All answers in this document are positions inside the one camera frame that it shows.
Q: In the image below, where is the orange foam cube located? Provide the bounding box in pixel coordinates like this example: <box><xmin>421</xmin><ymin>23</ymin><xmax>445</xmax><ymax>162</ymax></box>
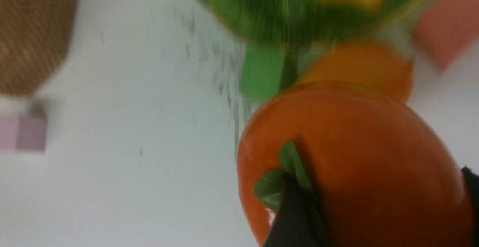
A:
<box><xmin>412</xmin><ymin>0</ymin><xmax>479</xmax><ymax>72</ymax></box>

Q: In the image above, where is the pink foam cube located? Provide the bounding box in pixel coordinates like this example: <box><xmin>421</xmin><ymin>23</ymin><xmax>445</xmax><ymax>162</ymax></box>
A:
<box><xmin>0</xmin><ymin>115</ymin><xmax>48</xmax><ymax>153</ymax></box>

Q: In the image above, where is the yellow orange mango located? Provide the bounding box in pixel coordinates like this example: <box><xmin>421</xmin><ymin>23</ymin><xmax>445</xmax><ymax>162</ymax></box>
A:
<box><xmin>296</xmin><ymin>41</ymin><xmax>414</xmax><ymax>103</ymax></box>

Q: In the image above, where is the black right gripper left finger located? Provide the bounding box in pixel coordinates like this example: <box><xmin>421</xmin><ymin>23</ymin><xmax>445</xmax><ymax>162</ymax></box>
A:
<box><xmin>263</xmin><ymin>176</ymin><xmax>319</xmax><ymax>247</ymax></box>

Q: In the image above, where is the orange persimmon with leaves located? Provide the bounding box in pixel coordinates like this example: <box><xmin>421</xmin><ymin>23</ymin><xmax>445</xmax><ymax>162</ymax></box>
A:
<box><xmin>237</xmin><ymin>83</ymin><xmax>474</xmax><ymax>247</ymax></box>

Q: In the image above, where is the green foam cube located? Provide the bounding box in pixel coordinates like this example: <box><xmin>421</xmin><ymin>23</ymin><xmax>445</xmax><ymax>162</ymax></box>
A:
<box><xmin>239</xmin><ymin>45</ymin><xmax>286</xmax><ymax>103</ymax></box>

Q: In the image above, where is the woven rattan basket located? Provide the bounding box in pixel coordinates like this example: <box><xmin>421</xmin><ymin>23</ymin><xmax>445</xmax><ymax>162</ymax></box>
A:
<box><xmin>0</xmin><ymin>0</ymin><xmax>78</xmax><ymax>96</ymax></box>

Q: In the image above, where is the green glass leaf plate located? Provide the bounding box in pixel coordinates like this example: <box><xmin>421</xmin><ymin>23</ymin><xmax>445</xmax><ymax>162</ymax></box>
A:
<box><xmin>202</xmin><ymin>0</ymin><xmax>426</xmax><ymax>46</ymax></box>

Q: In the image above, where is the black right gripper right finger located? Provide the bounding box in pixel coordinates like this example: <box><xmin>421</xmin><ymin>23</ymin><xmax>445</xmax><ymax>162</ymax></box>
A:
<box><xmin>461</xmin><ymin>167</ymin><xmax>479</xmax><ymax>247</ymax></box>

